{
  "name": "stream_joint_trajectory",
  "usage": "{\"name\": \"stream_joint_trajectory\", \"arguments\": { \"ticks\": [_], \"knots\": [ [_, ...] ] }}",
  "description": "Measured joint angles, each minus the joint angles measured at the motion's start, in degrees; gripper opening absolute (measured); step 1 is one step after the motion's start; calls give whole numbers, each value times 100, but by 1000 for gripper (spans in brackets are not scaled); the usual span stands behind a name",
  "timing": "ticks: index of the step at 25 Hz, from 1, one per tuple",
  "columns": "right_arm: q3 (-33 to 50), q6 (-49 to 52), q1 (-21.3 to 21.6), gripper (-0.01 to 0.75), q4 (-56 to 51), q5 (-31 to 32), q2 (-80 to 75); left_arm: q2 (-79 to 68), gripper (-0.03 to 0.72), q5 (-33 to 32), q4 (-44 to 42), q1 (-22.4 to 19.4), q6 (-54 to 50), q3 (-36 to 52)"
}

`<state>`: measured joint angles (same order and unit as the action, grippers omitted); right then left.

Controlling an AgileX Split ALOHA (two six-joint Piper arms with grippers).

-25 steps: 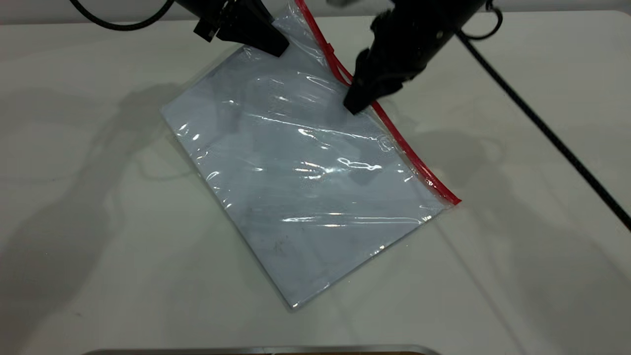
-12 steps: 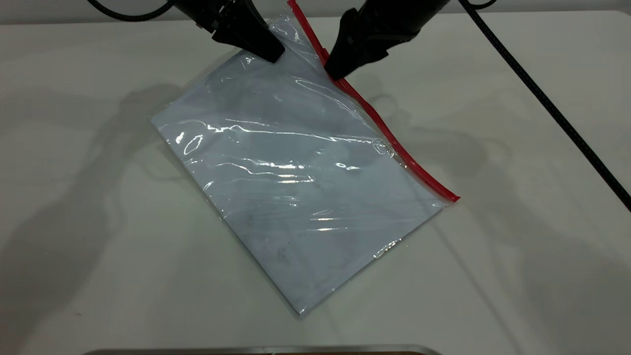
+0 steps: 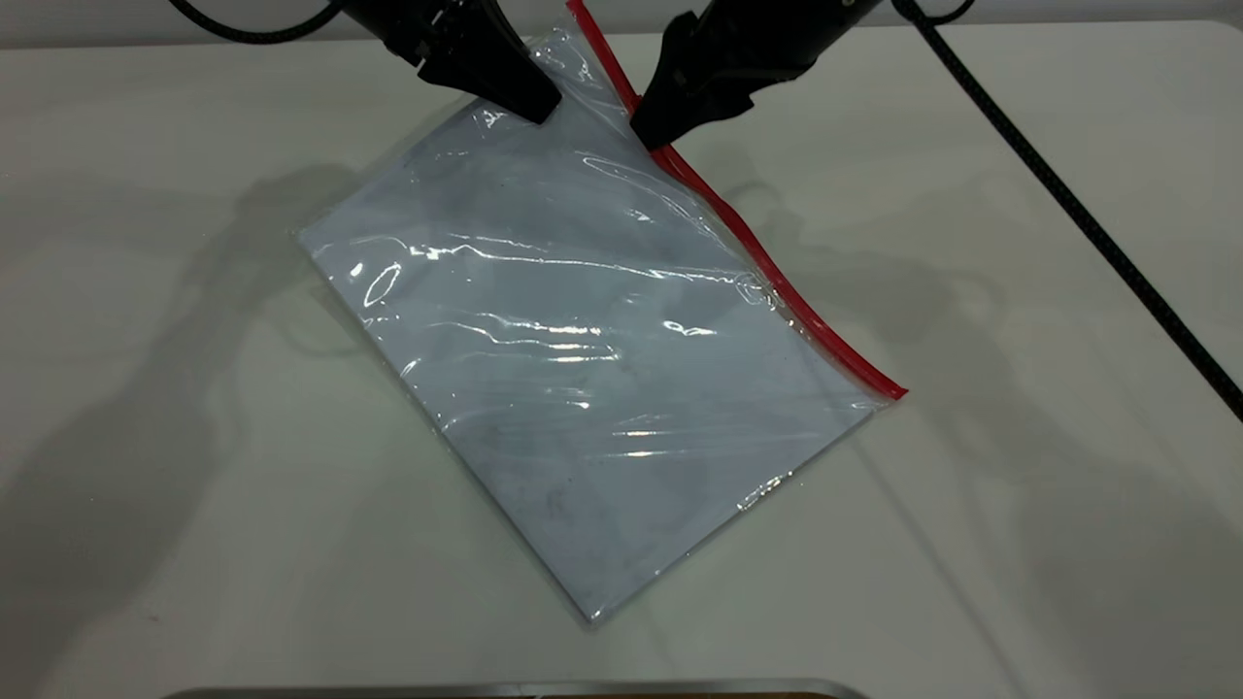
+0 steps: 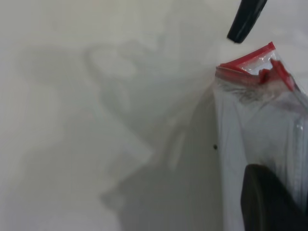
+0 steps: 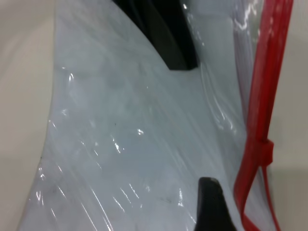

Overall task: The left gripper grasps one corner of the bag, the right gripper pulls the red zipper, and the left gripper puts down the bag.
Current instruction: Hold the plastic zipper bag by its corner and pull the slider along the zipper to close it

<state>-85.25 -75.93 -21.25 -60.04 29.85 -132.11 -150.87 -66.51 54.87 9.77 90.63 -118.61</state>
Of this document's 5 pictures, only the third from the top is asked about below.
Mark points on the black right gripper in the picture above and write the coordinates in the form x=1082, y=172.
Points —
x=767, y=34

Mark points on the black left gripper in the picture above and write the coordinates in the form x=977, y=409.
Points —
x=427, y=24

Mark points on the clear plastic bag red zipper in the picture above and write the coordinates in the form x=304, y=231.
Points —
x=583, y=340

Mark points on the white paper sheets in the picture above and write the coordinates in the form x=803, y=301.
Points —
x=583, y=369

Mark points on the grey metal edge strip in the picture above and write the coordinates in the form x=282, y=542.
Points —
x=524, y=690

